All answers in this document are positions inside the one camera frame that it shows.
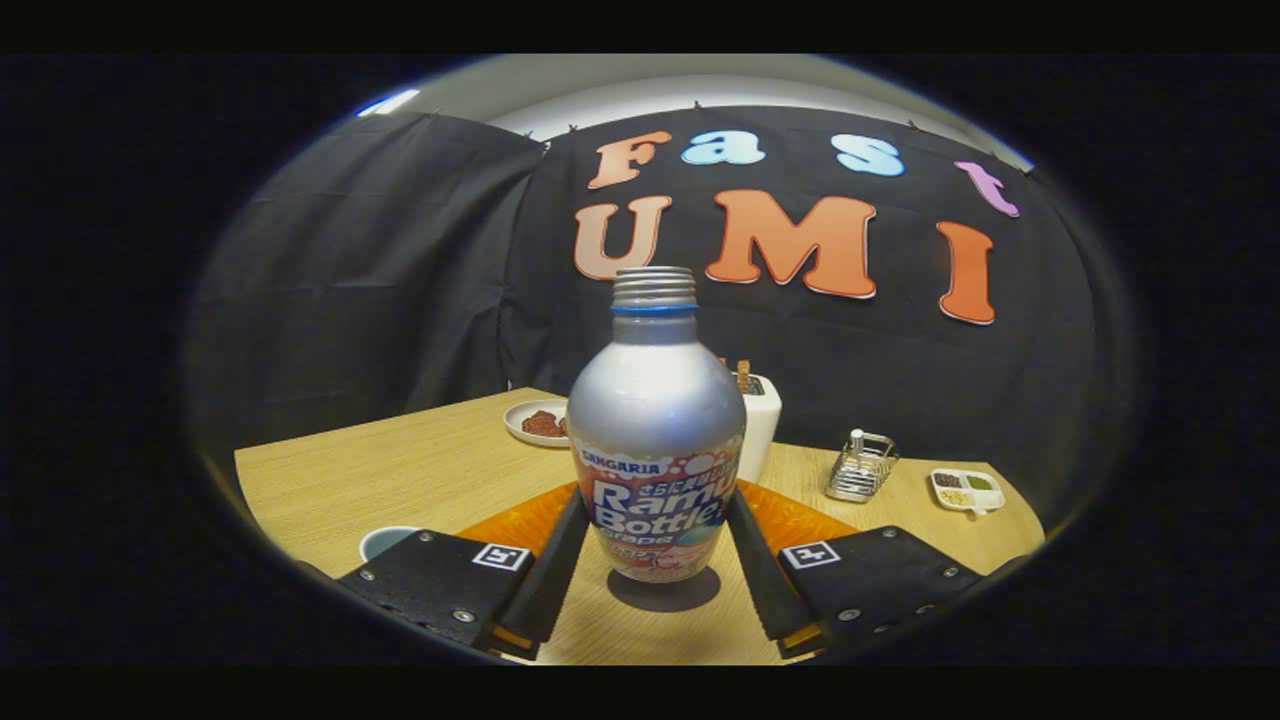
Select white divided condiment dish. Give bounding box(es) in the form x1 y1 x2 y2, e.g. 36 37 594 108
930 468 1006 516

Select metal wire basket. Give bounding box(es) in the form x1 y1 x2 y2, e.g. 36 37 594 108
826 429 900 503

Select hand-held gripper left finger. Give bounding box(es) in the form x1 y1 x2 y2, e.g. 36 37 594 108
335 485 591 663

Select white ceramic utensil holder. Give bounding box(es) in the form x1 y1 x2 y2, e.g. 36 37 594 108
722 358 783 486

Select brown round coaster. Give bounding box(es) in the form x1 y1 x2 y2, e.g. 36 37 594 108
607 566 723 613

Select wooden table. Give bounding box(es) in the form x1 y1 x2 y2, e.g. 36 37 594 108
235 388 1046 666

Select silver juice bottle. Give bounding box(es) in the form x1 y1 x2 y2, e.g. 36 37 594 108
567 266 748 584

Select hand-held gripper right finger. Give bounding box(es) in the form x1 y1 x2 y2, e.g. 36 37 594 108
725 482 986 661

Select round white plate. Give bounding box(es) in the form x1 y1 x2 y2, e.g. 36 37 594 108
503 399 573 448

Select twin tube ceiling light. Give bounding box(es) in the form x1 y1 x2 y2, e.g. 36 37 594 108
357 88 423 117

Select white cup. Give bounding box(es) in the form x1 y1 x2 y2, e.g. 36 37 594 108
359 526 421 563

